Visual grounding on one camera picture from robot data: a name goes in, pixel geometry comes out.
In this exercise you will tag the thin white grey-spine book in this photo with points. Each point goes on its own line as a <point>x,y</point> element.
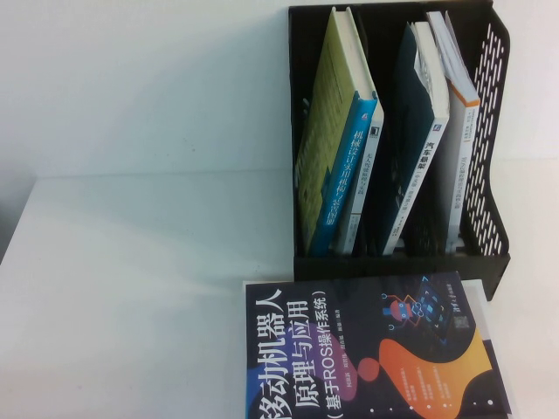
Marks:
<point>362,196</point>

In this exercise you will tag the white-spine car book teal cover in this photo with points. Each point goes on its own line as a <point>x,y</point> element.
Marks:
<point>419,109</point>

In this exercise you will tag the yellow teal mechanical design book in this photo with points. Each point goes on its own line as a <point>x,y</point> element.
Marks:
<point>323,153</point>

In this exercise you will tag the white book orange stripe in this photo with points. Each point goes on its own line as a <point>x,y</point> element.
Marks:
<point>463,153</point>

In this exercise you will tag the dark mobile robot ROS book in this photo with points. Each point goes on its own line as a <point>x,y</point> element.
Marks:
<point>305,349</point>

